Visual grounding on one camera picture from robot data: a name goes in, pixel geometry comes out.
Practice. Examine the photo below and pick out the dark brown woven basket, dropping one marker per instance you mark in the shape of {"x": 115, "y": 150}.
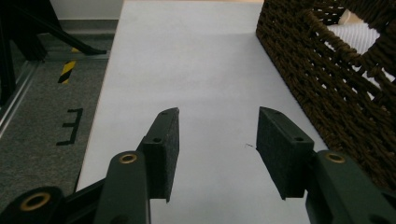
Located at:
{"x": 336, "y": 93}

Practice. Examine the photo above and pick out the white cloth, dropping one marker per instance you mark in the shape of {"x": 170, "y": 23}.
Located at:
{"x": 358, "y": 35}

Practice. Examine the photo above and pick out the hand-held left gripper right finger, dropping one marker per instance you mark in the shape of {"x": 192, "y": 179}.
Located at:
{"x": 286, "y": 155}

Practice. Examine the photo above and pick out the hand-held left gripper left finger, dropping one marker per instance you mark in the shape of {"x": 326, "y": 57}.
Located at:
{"x": 162, "y": 149}

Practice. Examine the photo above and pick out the black metal stand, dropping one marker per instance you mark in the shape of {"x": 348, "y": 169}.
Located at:
{"x": 28, "y": 31}

